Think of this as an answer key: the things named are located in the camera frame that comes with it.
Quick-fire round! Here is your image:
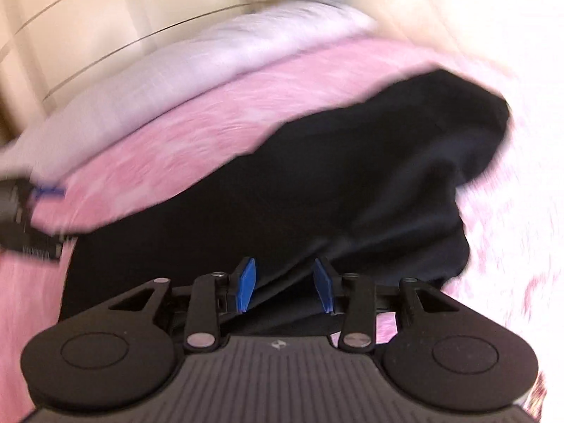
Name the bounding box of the pink floral blanket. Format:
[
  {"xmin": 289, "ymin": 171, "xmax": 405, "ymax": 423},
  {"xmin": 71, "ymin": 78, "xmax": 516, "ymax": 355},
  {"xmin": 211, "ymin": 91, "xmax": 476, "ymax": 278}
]
[{"xmin": 0, "ymin": 37, "xmax": 564, "ymax": 423}]

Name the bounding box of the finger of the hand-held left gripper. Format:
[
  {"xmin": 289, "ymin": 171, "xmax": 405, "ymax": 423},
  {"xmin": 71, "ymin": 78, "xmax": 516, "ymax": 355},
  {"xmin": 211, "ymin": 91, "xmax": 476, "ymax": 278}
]
[{"xmin": 31, "ymin": 183, "xmax": 68, "ymax": 200}]

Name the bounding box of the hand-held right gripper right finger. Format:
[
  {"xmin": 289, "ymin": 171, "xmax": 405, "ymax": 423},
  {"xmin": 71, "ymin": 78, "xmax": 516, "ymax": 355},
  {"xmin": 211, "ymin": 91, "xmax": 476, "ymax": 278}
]
[{"xmin": 313, "ymin": 258, "xmax": 450, "ymax": 354}]

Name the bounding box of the pale lilac striped quilt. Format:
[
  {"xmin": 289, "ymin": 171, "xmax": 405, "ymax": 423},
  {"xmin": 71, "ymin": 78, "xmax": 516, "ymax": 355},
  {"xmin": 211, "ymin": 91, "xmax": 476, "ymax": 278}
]
[{"xmin": 0, "ymin": 2, "xmax": 375, "ymax": 177}]

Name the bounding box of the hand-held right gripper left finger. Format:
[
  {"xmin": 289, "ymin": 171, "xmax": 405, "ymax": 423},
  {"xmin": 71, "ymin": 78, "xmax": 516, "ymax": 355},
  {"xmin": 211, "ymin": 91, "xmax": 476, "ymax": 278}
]
[{"xmin": 108, "ymin": 257, "xmax": 257, "ymax": 353}]

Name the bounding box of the cream wardrobe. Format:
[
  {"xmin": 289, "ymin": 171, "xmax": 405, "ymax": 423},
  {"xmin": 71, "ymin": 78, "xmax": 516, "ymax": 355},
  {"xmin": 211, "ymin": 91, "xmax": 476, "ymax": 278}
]
[{"xmin": 0, "ymin": 0, "xmax": 265, "ymax": 142}]

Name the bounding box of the black garment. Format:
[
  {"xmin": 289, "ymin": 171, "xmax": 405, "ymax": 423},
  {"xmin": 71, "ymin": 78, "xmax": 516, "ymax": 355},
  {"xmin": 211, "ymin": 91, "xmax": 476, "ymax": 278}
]
[{"xmin": 57, "ymin": 68, "xmax": 512, "ymax": 344}]

